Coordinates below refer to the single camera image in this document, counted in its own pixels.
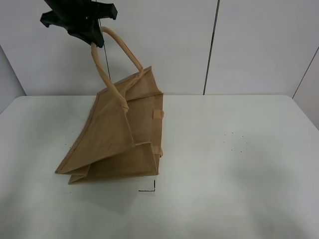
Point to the brown linen tote bag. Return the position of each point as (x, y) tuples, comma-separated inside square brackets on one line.
[(122, 135)]

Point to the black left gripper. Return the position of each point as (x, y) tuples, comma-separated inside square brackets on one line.
[(79, 18)]

